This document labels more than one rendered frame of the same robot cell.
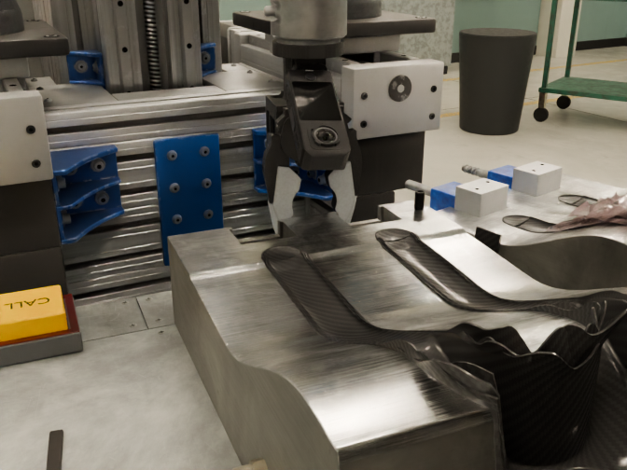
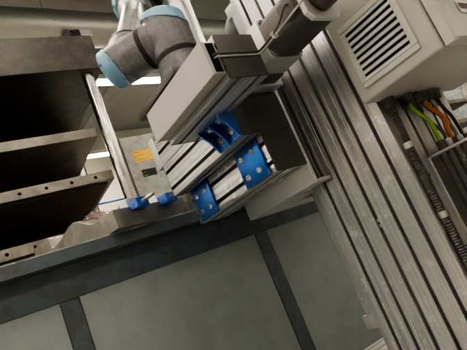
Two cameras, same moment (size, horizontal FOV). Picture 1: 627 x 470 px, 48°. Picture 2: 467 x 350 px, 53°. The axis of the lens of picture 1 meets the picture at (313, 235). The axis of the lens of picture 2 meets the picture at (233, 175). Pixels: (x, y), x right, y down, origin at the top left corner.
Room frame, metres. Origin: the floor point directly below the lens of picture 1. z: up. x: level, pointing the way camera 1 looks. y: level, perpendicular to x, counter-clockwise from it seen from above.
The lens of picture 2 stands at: (2.16, -0.22, 0.55)
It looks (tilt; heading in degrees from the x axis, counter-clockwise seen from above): 12 degrees up; 169
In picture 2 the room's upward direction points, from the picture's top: 23 degrees counter-clockwise
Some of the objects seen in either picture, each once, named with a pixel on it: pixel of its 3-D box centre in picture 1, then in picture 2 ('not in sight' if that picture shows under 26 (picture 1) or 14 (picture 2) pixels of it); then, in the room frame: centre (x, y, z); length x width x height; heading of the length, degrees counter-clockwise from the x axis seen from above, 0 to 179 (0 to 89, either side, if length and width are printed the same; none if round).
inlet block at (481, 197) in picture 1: (448, 197); (169, 197); (0.79, -0.16, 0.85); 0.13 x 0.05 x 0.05; 40
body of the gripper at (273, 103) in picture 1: (306, 100); not in sight; (0.73, 0.01, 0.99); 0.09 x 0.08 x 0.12; 14
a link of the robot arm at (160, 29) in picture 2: not in sight; (166, 35); (1.07, -0.03, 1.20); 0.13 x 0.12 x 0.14; 64
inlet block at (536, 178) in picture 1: (503, 179); (140, 202); (0.86, -0.24, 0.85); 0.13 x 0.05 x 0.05; 40
